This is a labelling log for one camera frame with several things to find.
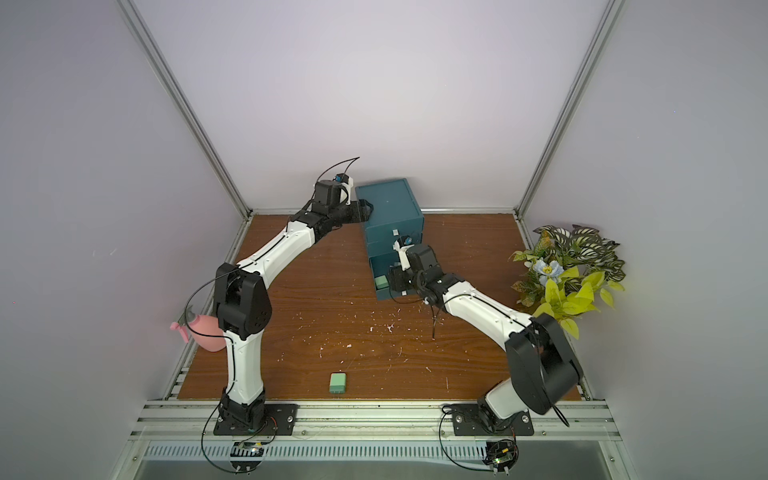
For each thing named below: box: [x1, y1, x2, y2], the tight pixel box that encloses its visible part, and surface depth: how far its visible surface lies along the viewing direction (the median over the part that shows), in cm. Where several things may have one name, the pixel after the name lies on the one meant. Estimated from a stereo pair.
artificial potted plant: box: [508, 225, 627, 339], surface depth 74 cm
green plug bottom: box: [329, 372, 347, 394], surface depth 79 cm
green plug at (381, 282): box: [375, 275, 389, 289], surface depth 98 cm
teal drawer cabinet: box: [355, 178, 425, 301], surface depth 95 cm
